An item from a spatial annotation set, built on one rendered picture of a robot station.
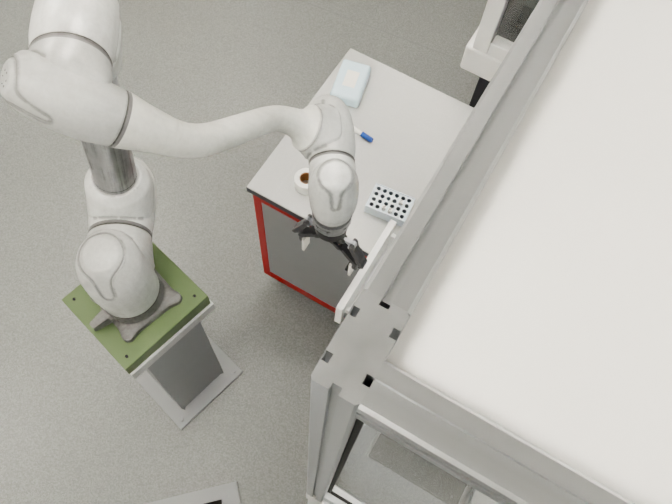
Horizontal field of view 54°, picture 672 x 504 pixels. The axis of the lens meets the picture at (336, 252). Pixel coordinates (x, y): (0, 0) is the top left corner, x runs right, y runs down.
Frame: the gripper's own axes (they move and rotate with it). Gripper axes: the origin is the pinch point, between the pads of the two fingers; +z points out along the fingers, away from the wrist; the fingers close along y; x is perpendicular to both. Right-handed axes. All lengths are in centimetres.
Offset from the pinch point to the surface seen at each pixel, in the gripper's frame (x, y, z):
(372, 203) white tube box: 26.1, 0.0, 12.1
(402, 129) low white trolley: 55, -5, 15
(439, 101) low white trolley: 71, 0, 15
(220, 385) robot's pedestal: -30, -25, 90
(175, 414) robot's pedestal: -47, -33, 90
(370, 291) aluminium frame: -44, 25, -108
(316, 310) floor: 14, -10, 91
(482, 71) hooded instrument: 83, 8, 8
